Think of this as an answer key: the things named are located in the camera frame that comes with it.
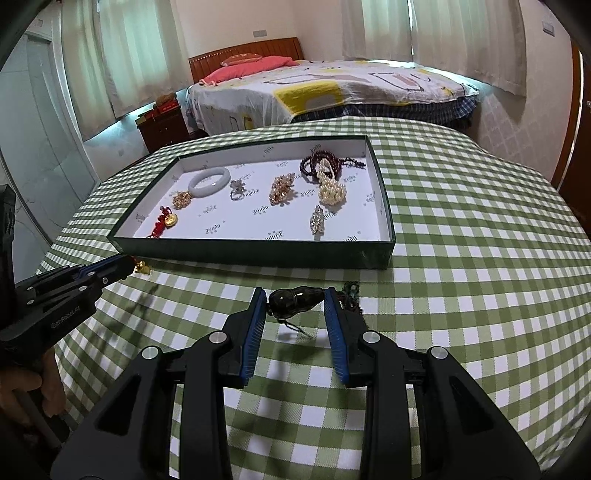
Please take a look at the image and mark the gold pearl brooch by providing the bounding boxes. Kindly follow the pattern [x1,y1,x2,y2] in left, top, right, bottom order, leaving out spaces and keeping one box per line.
[269,172,296,206]

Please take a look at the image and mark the printed bedspread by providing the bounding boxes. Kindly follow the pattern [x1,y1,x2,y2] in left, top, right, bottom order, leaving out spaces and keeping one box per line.
[187,59,481,137]

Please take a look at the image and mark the pink blanket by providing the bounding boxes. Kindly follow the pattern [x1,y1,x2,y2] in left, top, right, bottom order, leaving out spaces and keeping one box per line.
[199,55,301,86]

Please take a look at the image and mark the white sheer curtain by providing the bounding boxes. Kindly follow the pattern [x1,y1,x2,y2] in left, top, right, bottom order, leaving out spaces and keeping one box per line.
[60,0,190,123]
[342,0,527,97]

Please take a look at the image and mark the red patterned pillow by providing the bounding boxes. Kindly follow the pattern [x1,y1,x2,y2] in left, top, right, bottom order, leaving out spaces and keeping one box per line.
[221,53,262,68]

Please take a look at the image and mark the brown wooden door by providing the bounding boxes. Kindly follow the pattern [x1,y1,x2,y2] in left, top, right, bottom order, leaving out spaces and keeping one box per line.
[551,37,591,227]

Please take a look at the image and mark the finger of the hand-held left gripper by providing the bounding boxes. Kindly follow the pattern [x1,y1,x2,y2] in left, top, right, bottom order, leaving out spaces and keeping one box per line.
[14,255,136,297]
[27,268,134,309]

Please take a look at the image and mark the pale jade bangle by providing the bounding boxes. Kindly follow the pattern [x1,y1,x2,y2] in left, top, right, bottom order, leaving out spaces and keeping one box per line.
[188,168,230,198]

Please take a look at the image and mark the white pearl bracelet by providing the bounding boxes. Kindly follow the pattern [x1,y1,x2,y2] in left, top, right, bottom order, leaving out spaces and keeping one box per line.
[315,166,348,210]

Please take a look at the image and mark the dark gourd pendant with cord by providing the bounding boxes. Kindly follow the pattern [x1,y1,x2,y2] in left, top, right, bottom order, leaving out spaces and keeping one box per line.
[268,281,365,337]

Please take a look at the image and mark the white wardrobe door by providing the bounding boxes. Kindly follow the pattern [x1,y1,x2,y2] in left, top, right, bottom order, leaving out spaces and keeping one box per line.
[0,32,100,241]

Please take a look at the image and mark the blue plaid bed sheet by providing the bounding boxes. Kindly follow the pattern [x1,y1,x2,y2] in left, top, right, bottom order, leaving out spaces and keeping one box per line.
[293,95,478,127]

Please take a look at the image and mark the dark wooden nightstand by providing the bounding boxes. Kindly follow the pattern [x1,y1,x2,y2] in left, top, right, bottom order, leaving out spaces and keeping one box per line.
[139,111,192,155]

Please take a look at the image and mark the dark red bead bracelet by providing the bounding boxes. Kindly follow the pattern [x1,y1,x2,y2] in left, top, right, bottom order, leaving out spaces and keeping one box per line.
[300,148,368,178]

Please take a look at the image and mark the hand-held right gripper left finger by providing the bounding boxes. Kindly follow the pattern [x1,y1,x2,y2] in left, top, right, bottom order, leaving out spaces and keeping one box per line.
[55,287,269,480]

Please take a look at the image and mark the green checked tablecloth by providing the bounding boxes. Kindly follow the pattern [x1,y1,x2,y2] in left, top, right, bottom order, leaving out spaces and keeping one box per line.
[37,115,591,480]

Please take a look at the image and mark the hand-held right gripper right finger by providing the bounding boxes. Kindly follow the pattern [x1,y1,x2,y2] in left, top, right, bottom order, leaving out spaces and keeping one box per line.
[323,286,541,480]

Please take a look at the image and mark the wooden bed headboard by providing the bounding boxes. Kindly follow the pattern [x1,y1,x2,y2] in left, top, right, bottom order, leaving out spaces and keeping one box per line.
[188,37,305,84]

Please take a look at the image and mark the silver rhinestone brooch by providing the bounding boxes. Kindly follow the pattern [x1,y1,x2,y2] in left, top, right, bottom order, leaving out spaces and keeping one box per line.
[309,204,328,237]

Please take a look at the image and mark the person's left hand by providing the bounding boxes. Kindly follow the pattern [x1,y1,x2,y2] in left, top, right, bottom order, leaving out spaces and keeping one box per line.
[0,351,66,417]

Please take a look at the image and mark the green jewelry tray box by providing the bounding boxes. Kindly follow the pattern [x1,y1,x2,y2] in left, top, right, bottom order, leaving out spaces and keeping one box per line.
[107,135,396,270]

